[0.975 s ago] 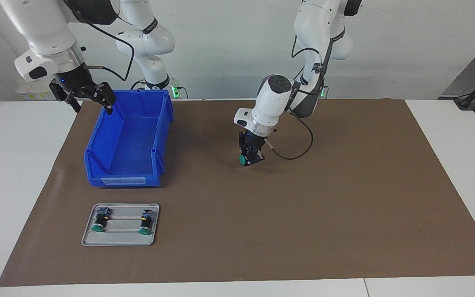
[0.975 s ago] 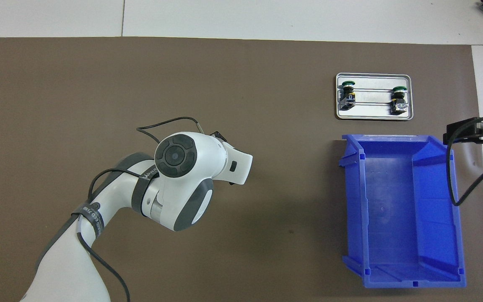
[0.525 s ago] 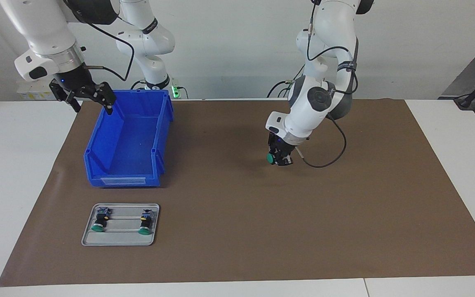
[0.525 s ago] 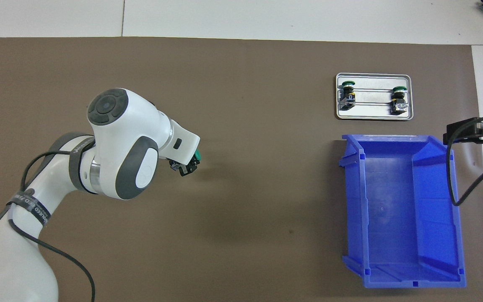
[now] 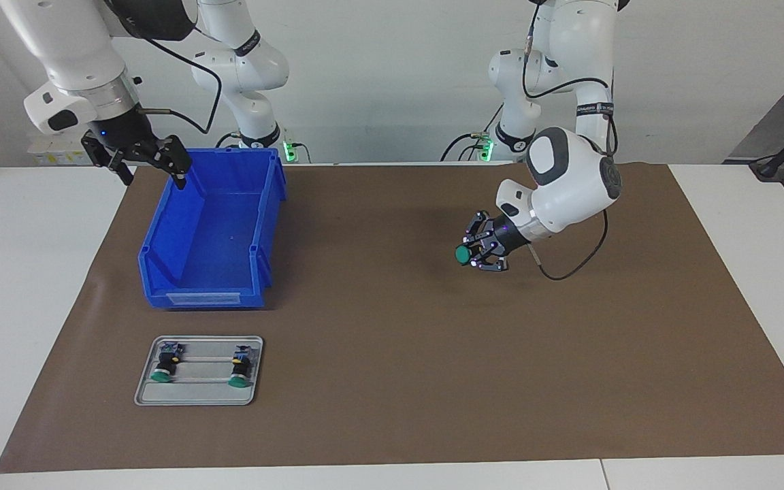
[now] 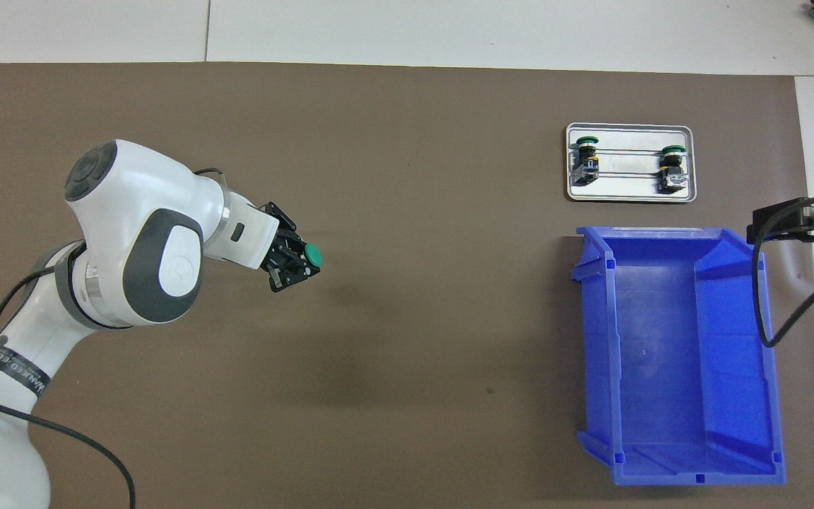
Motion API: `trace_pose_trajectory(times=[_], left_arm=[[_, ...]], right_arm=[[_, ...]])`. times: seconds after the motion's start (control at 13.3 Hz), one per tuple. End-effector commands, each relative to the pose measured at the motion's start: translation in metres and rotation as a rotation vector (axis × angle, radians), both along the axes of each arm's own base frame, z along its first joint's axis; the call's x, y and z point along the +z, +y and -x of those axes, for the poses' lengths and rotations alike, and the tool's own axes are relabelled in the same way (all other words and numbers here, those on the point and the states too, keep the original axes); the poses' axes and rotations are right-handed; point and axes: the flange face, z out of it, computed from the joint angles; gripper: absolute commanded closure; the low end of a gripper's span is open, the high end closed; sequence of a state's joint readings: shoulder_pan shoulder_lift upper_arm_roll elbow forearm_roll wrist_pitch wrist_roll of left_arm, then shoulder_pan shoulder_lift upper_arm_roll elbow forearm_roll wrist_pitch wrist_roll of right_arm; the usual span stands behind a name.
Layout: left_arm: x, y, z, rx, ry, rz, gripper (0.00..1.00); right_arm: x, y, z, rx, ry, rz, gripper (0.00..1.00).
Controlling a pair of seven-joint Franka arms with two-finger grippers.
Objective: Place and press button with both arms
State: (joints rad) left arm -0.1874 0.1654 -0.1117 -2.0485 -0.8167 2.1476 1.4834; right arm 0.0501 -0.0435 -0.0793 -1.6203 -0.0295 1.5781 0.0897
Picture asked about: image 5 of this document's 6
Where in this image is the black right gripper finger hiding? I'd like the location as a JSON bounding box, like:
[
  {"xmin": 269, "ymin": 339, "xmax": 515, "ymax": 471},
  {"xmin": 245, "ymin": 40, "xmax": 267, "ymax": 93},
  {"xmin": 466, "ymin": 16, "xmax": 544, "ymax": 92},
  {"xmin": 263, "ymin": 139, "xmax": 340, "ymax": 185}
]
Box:
[
  {"xmin": 152, "ymin": 135, "xmax": 193, "ymax": 191},
  {"xmin": 81, "ymin": 133, "xmax": 135, "ymax": 186}
]

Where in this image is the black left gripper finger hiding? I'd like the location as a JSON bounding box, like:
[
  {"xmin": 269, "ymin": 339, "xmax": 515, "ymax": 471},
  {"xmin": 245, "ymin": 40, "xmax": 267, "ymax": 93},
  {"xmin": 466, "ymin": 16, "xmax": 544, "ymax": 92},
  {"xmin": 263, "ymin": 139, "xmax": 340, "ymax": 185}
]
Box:
[
  {"xmin": 464, "ymin": 211, "xmax": 496, "ymax": 246},
  {"xmin": 472, "ymin": 250, "xmax": 512, "ymax": 273}
]

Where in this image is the white box with yellow labels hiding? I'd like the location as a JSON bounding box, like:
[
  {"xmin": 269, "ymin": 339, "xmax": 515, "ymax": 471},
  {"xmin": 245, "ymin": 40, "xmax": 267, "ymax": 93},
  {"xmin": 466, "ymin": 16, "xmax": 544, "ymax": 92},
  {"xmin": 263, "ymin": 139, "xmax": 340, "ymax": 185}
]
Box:
[{"xmin": 28, "ymin": 133, "xmax": 103, "ymax": 166}]

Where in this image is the blue plastic storage bin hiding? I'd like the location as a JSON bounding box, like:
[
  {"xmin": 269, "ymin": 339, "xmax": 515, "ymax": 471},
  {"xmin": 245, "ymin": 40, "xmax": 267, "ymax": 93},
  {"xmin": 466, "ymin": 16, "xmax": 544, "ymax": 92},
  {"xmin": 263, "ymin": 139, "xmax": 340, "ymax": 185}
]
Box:
[{"xmin": 137, "ymin": 146, "xmax": 289, "ymax": 310}]

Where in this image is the brown table mat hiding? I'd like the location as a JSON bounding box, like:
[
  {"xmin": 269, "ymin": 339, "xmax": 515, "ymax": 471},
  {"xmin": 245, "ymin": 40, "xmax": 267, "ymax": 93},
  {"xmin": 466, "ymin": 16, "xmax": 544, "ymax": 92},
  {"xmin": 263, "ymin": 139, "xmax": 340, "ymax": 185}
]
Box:
[{"xmin": 0, "ymin": 162, "xmax": 784, "ymax": 474}]

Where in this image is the grey metal tray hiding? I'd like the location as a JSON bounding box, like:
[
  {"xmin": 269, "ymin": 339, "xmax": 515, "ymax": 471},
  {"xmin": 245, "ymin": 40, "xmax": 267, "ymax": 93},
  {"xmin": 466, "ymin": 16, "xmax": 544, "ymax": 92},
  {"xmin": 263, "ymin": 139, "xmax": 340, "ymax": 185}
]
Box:
[{"xmin": 134, "ymin": 336, "xmax": 264, "ymax": 407}]

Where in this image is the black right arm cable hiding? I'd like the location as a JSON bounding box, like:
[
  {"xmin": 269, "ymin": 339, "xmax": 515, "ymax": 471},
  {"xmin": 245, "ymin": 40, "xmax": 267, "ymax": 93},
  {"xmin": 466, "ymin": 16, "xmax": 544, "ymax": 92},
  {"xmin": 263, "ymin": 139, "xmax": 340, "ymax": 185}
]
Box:
[{"xmin": 135, "ymin": 31, "xmax": 223, "ymax": 135}]

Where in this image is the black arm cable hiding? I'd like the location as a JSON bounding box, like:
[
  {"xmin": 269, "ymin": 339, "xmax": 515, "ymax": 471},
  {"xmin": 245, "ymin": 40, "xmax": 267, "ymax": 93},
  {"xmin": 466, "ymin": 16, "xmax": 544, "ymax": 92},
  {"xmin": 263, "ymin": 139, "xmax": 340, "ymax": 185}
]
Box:
[
  {"xmin": 135, "ymin": 31, "xmax": 223, "ymax": 135},
  {"xmin": 523, "ymin": 0, "xmax": 619, "ymax": 281}
]

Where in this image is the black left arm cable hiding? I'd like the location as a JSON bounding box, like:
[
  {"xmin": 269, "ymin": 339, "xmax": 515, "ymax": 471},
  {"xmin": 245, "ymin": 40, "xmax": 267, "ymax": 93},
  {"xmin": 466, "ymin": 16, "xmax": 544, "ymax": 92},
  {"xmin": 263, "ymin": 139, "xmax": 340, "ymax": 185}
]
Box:
[{"xmin": 523, "ymin": 0, "xmax": 619, "ymax": 281}]

